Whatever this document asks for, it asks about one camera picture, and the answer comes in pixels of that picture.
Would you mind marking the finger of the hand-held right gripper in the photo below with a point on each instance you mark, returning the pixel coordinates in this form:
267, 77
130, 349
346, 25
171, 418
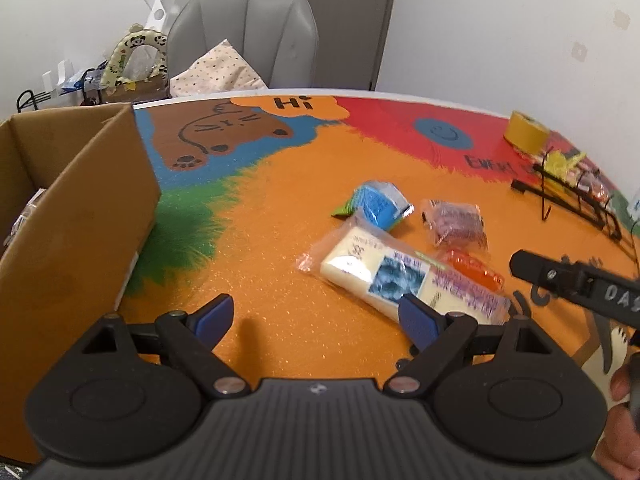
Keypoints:
537, 269

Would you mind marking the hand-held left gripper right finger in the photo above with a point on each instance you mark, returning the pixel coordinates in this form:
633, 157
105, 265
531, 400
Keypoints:
417, 322

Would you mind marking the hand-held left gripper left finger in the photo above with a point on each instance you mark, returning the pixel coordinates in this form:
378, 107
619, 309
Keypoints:
215, 317

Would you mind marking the long white cake packet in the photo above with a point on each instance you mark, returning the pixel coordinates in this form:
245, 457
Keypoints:
360, 265

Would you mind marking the person's right hand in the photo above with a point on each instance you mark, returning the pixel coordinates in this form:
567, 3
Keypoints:
620, 440

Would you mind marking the orange snack packet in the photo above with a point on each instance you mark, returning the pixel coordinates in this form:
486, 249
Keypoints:
472, 267

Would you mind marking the colourful cartoon table mat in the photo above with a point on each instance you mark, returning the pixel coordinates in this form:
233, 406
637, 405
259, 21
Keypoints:
280, 285

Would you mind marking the brown snack packet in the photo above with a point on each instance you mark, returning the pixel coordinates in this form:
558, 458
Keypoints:
455, 222

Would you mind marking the red snack packet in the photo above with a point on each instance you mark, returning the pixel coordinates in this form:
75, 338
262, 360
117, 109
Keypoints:
597, 185

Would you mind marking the yellow snack packet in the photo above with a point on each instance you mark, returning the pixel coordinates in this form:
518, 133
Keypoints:
562, 165

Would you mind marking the blue packet with green corner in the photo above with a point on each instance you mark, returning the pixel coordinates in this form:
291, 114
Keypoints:
372, 202

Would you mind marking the yellow tape roll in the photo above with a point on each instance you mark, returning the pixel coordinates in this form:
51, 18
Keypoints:
525, 132

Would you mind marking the clear wrapped packet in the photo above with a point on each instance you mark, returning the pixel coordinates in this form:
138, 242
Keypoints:
27, 212

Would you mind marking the small brown cardboard box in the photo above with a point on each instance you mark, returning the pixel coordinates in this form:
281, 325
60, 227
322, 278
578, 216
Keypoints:
145, 91

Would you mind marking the spotted cushion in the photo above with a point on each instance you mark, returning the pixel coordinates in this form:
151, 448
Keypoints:
220, 72

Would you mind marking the blue plastic bag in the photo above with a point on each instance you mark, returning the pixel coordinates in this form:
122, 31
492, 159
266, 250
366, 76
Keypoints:
82, 82

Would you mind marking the panda print bag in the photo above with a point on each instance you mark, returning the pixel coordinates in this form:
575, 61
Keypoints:
117, 60

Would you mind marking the grey padded chair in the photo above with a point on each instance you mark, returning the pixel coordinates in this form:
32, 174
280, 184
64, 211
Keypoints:
245, 30

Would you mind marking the grey door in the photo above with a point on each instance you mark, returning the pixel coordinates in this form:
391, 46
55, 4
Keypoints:
340, 25

